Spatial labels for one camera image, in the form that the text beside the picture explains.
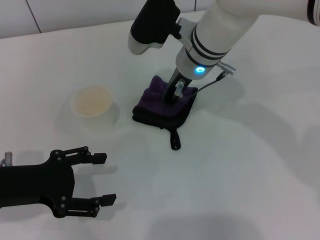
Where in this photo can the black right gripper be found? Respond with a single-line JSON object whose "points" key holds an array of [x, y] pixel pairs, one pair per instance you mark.
{"points": [[172, 83]]}

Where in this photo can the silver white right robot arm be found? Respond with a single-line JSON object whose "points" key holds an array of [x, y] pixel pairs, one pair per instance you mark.
{"points": [[225, 27]]}

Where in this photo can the purple rag with black trim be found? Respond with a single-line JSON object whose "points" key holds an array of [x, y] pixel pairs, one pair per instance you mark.
{"points": [[155, 107]]}

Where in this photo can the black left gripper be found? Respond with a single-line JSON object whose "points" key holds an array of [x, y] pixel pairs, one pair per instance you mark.
{"points": [[37, 185]]}

